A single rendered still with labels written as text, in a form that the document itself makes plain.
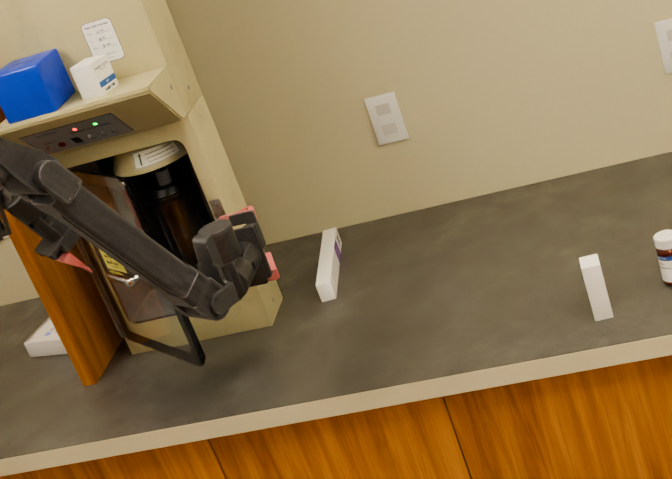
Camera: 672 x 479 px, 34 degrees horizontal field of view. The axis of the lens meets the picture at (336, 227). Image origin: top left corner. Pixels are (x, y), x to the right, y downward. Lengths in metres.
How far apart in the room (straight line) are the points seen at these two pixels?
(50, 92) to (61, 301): 0.45
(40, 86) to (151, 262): 0.46
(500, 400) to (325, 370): 0.32
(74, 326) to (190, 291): 0.57
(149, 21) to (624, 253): 0.96
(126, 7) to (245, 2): 0.46
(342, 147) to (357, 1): 0.34
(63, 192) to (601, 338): 0.89
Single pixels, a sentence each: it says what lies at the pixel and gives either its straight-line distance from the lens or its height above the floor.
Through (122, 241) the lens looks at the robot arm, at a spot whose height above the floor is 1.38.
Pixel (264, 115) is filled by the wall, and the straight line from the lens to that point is 2.53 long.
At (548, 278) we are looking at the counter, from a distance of 2.10.
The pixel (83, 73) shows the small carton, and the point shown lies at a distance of 2.04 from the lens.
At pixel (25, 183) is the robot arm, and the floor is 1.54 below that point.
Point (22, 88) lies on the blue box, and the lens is 2.06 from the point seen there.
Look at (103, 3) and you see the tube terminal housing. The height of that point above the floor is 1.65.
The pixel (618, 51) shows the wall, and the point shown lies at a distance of 2.42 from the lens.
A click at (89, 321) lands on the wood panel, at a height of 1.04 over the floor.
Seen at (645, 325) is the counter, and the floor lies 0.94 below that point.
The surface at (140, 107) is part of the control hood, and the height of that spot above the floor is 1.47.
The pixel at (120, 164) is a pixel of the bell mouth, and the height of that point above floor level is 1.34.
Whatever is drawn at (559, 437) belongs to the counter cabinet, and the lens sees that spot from 2.01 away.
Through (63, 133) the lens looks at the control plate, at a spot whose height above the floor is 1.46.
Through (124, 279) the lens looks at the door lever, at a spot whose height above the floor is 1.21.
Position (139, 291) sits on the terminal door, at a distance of 2.14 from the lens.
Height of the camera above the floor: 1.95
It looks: 23 degrees down
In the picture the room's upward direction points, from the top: 20 degrees counter-clockwise
